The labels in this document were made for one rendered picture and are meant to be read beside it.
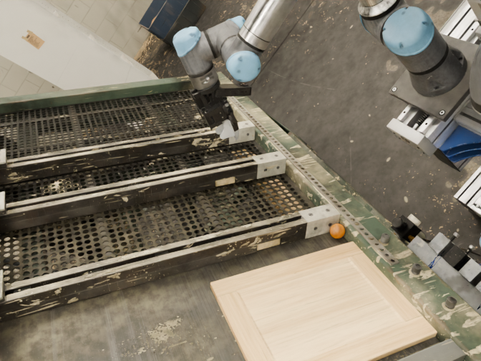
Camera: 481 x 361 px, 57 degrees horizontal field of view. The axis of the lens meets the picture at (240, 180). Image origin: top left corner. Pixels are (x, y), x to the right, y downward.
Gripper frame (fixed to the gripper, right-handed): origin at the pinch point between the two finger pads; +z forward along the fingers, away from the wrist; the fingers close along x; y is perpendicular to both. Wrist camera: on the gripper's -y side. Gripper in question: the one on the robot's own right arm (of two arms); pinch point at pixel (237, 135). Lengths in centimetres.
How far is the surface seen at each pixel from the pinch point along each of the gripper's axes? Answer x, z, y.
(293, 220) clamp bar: 14.6, 29.9, -2.7
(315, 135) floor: -113, 110, -74
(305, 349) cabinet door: 55, 28, 17
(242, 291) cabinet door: 31.9, 24.3, 23.3
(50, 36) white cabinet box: -348, 33, 53
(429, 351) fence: 68, 36, -7
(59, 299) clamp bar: 17, 5, 66
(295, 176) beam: -11.6, 38.2, -16.8
